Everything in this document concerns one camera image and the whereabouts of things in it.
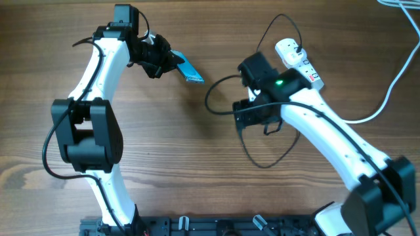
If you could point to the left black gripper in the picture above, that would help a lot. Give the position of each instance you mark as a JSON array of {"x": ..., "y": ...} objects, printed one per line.
[{"x": 167, "y": 60}]

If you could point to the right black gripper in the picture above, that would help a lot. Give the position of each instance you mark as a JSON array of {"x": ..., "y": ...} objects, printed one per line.
[{"x": 245, "y": 115}]

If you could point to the cyan screen Galaxy smartphone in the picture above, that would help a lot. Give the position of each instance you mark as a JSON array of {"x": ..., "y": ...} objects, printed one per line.
[{"x": 187, "y": 70}]

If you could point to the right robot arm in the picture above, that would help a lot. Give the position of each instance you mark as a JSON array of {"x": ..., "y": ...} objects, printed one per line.
[{"x": 382, "y": 190}]

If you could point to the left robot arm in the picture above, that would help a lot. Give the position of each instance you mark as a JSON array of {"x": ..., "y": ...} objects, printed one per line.
[{"x": 89, "y": 137}]

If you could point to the white USB charger plug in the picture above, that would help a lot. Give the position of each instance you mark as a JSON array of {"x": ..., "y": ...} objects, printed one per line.
[{"x": 292, "y": 58}]

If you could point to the white power strip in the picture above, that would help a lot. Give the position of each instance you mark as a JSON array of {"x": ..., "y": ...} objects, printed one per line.
[{"x": 305, "y": 67}]

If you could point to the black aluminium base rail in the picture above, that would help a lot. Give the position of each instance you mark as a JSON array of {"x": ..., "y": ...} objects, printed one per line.
[{"x": 294, "y": 225}]

